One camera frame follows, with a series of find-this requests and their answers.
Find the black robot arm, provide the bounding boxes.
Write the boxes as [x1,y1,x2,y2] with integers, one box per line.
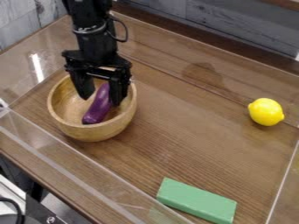
[62,0,133,106]

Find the green rectangular block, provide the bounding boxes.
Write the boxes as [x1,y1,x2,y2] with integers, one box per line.
[157,178,238,224]

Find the black cable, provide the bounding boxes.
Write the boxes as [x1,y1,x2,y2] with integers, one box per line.
[0,198,25,224]

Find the clear acrylic tray wall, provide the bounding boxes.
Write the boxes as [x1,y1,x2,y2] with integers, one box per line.
[0,99,193,224]

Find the yellow toy lemon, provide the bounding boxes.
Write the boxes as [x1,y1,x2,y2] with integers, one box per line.
[248,98,286,127]

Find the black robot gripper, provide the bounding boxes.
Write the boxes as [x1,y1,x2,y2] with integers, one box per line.
[62,24,133,106]

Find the purple toy eggplant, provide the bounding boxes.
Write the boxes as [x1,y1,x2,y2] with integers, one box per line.
[82,82,113,124]

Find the brown wooden bowl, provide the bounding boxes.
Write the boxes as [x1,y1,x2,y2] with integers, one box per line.
[47,74,138,142]

